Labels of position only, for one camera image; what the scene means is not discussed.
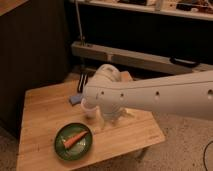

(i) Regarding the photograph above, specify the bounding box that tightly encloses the green round plate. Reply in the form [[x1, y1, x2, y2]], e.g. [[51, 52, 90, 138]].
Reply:
[[54, 123, 93, 161]]

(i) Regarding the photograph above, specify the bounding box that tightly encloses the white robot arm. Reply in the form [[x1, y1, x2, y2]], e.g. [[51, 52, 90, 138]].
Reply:
[[83, 64, 213, 121]]

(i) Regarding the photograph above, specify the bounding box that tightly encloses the wooden table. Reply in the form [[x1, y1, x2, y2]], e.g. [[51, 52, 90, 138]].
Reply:
[[16, 80, 165, 171]]

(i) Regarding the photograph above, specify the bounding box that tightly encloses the dark cabinet with wooden top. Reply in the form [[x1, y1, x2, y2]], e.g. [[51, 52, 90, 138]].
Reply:
[[0, 0, 69, 137]]

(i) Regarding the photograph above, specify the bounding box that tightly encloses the blue sponge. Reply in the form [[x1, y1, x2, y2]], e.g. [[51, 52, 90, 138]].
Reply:
[[69, 93, 83, 105]]

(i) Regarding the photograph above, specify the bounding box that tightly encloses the long grey case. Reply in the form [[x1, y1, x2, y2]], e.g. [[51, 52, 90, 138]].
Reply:
[[71, 41, 213, 74]]

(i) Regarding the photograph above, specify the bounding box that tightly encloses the translucent plastic cup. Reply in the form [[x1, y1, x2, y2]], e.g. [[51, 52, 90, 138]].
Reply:
[[81, 99, 97, 118]]

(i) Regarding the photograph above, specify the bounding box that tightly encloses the orange carrot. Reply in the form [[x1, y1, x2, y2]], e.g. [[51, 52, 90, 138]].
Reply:
[[63, 131, 87, 149]]

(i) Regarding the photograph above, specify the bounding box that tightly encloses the metal vertical pole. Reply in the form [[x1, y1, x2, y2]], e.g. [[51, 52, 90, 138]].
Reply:
[[74, 0, 85, 46]]

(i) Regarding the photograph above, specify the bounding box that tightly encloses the cluttered white shelf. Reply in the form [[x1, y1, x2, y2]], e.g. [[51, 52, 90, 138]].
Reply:
[[69, 0, 213, 21]]

